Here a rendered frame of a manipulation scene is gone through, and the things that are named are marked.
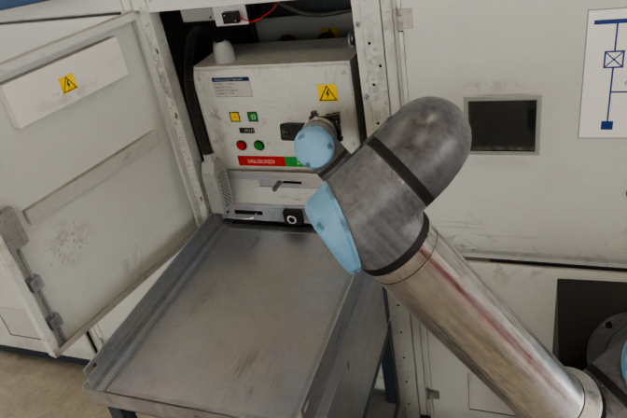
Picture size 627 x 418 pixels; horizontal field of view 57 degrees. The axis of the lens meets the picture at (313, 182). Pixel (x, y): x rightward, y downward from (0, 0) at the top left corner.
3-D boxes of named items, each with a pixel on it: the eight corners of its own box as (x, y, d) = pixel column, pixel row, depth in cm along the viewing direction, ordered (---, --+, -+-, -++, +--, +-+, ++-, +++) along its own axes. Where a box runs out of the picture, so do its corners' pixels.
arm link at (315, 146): (313, 180, 129) (283, 147, 127) (318, 166, 141) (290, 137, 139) (344, 152, 126) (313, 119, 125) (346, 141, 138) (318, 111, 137)
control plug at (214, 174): (225, 214, 179) (212, 165, 171) (212, 214, 181) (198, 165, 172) (236, 201, 186) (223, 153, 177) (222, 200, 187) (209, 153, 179)
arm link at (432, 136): (448, 67, 69) (392, 106, 137) (372, 139, 70) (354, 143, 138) (513, 137, 70) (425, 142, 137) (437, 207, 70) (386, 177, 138)
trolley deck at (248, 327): (325, 451, 122) (320, 432, 119) (90, 403, 143) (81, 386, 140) (390, 254, 176) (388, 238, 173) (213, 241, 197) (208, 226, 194)
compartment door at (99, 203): (41, 351, 155) (-99, 96, 118) (192, 223, 200) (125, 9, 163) (57, 358, 152) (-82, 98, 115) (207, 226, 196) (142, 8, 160)
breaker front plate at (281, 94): (367, 215, 175) (347, 64, 151) (227, 207, 192) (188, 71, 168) (368, 212, 176) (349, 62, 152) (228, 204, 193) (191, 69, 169)
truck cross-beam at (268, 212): (377, 228, 176) (375, 211, 173) (222, 218, 195) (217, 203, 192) (381, 218, 180) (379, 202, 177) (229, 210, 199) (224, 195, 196)
